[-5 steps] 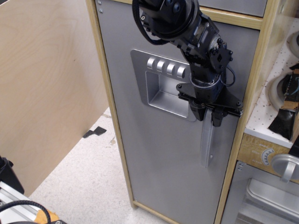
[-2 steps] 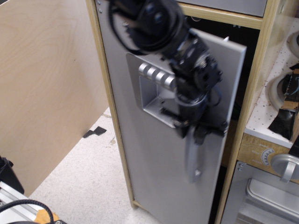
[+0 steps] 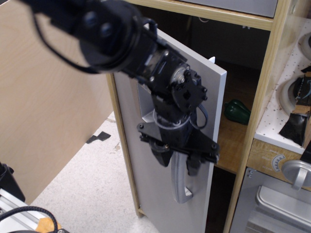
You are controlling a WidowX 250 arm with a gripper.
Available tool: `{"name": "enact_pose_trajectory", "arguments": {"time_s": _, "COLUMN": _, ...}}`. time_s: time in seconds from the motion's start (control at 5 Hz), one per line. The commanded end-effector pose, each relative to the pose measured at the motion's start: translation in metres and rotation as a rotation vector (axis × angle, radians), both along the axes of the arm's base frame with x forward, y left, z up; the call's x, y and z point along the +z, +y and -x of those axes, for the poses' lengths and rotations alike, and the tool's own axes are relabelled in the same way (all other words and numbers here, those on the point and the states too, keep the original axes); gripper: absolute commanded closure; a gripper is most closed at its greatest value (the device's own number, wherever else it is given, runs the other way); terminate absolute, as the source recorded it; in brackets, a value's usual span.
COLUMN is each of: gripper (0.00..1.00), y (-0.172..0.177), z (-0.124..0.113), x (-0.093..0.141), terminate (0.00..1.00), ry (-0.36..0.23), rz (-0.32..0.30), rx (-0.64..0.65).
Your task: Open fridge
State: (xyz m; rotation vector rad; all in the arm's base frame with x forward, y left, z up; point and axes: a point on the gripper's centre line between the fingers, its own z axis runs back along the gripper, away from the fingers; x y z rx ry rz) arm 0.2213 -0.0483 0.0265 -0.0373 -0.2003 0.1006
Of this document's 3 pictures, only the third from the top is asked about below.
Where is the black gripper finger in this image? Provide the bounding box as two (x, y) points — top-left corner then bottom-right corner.
(186, 155), (202, 177)
(150, 142), (173, 167)

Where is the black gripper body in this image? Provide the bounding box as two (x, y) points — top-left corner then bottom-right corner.
(137, 114), (219, 163)

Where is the silver fridge door handle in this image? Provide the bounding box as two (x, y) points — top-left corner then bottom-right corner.
(171, 152), (193, 204)

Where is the grey fridge door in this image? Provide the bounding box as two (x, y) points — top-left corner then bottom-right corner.
(114, 31), (226, 233)

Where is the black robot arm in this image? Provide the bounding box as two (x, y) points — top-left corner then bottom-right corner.
(26, 0), (219, 176)

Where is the silver ice dispenser panel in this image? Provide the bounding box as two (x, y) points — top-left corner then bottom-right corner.
(137, 84), (154, 123)

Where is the black tape on floor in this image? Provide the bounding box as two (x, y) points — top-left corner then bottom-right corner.
(86, 132), (111, 144)

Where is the green toy bell pepper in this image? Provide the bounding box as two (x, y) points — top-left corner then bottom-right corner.
(224, 99), (251, 125)

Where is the wooden toy kitchen cabinet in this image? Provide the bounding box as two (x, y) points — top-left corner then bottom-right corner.
(107, 0), (311, 233)

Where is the grey oven door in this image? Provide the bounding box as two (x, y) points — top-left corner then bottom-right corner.
(230, 168), (311, 233)

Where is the silver oven knob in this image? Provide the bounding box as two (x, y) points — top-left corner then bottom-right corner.
(281, 160), (311, 191)

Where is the white sink basin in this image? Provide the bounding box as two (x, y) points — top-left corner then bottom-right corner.
(278, 33), (311, 116)

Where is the orange tape piece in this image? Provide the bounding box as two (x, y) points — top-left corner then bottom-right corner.
(35, 217), (54, 233)

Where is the grey upper freezer door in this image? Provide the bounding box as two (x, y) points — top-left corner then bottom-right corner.
(184, 0), (278, 18)

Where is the silver oven door handle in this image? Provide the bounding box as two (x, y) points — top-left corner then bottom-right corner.
(256, 186), (311, 229)

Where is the aluminium frame rail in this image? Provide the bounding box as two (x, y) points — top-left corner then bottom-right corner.
(0, 188), (42, 231)

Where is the black braided cable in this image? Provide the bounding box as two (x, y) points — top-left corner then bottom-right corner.
(0, 205), (59, 233)

